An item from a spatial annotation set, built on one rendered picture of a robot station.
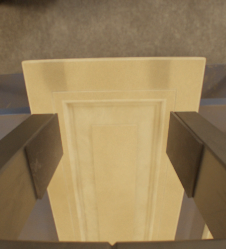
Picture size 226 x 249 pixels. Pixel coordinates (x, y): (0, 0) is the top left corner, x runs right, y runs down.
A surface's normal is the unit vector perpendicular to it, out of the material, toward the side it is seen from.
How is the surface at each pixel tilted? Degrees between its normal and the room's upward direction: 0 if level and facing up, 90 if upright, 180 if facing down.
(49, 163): 90
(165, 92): 0
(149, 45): 0
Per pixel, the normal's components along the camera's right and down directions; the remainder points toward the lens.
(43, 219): 0.00, 0.38
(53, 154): 1.00, -0.01
